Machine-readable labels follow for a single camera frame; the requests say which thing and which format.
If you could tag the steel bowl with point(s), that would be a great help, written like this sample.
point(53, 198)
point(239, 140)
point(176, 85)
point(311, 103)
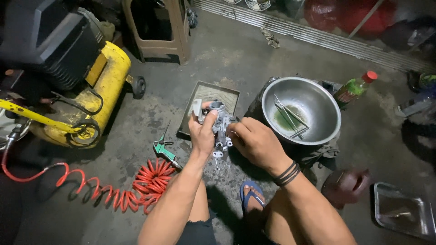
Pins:
point(301, 110)

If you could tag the blue flip-flop sandal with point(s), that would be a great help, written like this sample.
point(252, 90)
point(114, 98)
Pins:
point(251, 197)

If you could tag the green air blow gun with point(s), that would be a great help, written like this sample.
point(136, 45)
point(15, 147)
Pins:
point(164, 149)

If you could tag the brown plastic stool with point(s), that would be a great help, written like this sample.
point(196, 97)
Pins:
point(156, 30)

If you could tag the person's left hand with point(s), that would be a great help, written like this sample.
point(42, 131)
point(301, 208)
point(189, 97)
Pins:
point(201, 134)

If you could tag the person's right fingers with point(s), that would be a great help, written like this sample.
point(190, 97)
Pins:
point(238, 131)

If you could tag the metal tweezers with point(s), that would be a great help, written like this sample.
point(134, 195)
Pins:
point(289, 115)

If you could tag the metal door track rail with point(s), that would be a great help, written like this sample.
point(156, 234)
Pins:
point(306, 34)

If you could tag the green bottle with red cap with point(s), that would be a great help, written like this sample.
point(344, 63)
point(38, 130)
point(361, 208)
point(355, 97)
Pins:
point(354, 89)

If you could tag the shiny rectangular metal tray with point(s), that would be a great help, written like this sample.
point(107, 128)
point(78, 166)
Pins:
point(403, 211)

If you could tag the red plastic bags heap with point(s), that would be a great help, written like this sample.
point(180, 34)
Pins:
point(347, 15)

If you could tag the yellow metal bar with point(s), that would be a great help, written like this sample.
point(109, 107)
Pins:
point(37, 117)

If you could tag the person's legs in shorts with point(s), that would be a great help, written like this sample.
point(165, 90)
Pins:
point(218, 221)

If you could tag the grey metal tray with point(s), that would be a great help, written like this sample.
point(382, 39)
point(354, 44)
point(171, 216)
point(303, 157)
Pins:
point(207, 105)

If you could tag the person's right hand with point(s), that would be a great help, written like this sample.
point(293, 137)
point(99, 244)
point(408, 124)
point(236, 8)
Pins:
point(256, 143)

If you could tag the dirty rag scrap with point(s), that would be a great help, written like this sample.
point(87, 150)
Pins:
point(270, 38)

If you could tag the silver metal carburetor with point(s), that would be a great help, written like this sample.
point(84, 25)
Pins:
point(219, 126)

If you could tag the black wrist bands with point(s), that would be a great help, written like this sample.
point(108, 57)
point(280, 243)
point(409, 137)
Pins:
point(288, 173)

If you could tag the brown plastic container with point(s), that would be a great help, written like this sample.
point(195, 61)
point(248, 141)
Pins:
point(344, 187)

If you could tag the yellow air compressor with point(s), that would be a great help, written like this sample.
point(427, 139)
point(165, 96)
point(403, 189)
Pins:
point(85, 95)

